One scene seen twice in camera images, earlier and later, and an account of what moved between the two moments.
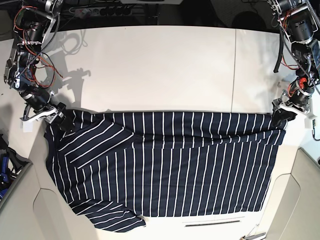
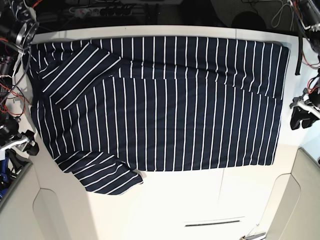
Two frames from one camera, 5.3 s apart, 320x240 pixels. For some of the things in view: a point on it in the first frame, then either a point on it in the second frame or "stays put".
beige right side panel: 294,211 stays put
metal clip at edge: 251,237 stays put
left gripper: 60,122 -> 26,141
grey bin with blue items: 12,166 stays put
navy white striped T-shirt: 118,166 -> 105,107
